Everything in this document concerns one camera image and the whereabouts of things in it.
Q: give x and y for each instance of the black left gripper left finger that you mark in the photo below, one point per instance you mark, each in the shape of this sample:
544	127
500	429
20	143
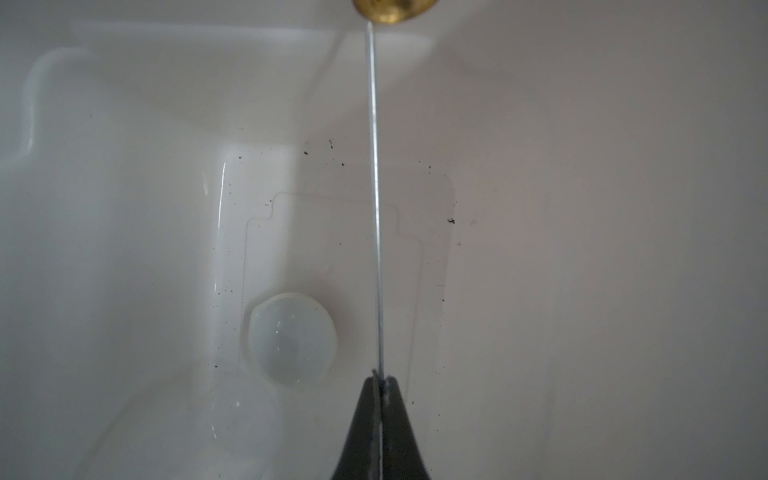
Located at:
360	456

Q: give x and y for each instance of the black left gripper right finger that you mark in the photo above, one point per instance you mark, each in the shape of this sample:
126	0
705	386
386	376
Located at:
400	457

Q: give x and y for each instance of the small white ceramic dish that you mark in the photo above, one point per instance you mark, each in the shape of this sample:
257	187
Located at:
292	339

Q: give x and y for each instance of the white plastic storage bin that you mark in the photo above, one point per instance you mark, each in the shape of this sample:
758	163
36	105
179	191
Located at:
573	229

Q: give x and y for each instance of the glass stirring rod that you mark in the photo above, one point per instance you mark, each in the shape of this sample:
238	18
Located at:
375	184

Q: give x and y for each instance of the small glass jar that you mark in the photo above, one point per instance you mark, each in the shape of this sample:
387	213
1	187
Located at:
242	416

